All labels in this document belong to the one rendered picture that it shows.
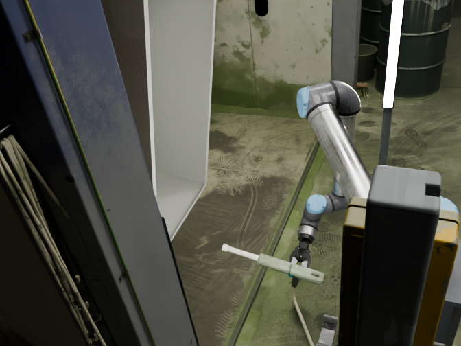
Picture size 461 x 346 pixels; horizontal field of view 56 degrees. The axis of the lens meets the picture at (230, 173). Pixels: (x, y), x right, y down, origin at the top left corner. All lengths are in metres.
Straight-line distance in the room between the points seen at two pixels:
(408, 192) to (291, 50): 3.27
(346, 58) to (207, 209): 1.59
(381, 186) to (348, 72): 3.21
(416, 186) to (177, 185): 2.06
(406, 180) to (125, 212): 0.55
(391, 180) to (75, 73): 0.48
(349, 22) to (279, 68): 0.67
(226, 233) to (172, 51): 1.18
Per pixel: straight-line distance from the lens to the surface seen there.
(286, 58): 3.68
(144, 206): 0.89
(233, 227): 2.75
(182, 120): 2.24
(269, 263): 2.04
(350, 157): 1.60
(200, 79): 2.08
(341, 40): 3.53
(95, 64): 0.74
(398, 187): 0.42
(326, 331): 0.96
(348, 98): 1.79
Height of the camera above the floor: 1.89
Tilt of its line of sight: 35 degrees down
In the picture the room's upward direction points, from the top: 8 degrees counter-clockwise
